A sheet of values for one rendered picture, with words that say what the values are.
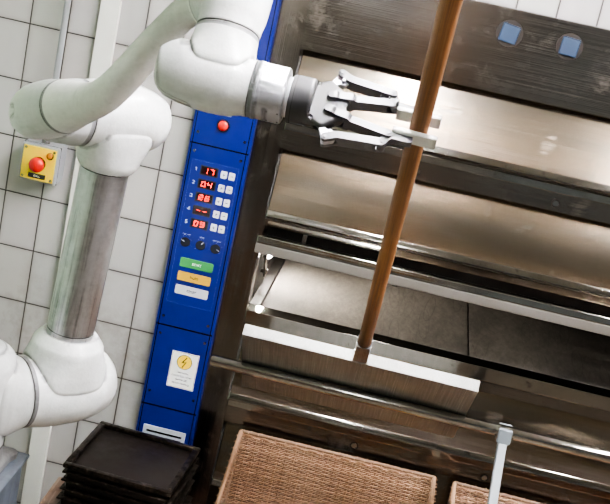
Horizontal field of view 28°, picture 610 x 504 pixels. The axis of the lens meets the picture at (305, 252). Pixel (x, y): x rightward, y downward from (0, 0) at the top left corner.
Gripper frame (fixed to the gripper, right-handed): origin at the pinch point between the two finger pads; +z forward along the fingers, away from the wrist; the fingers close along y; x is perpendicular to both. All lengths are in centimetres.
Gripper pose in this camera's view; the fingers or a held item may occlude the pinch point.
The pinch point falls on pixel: (416, 127)
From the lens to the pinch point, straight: 191.0
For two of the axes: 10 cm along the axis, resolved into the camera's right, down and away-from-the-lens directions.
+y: -2.4, 8.7, -4.2
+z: 9.7, 2.4, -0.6
